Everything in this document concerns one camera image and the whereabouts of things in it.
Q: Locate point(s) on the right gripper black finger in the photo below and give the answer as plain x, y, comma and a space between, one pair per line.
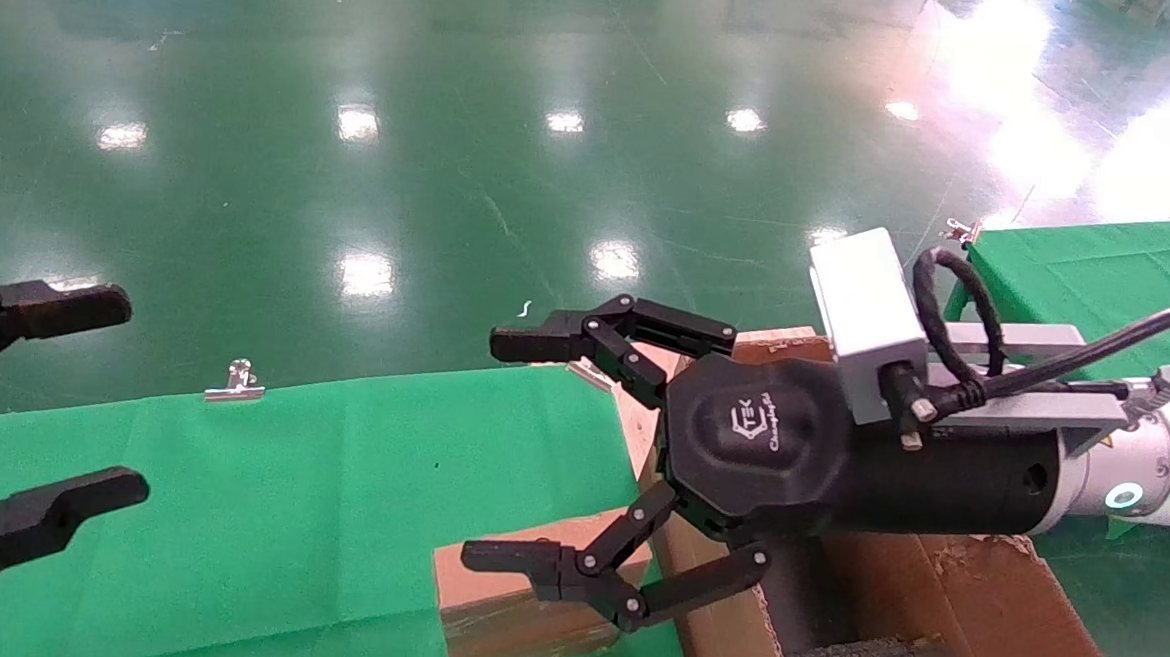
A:
605, 335
582, 569

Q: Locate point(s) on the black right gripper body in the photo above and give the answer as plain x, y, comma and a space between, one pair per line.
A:
769, 448

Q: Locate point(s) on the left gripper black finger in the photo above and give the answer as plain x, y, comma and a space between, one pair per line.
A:
55, 306
45, 510

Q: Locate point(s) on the small cardboard box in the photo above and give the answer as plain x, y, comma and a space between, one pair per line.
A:
500, 619

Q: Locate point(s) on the large open brown carton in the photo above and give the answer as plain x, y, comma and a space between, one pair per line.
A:
991, 610

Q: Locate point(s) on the large green table cloth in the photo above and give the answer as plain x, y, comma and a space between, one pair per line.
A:
285, 513

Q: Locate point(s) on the small green table cloth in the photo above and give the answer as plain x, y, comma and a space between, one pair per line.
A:
1098, 275

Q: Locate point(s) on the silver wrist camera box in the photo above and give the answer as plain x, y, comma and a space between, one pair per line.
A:
867, 303

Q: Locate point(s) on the grey camera mounting bracket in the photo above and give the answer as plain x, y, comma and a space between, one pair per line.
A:
1031, 407

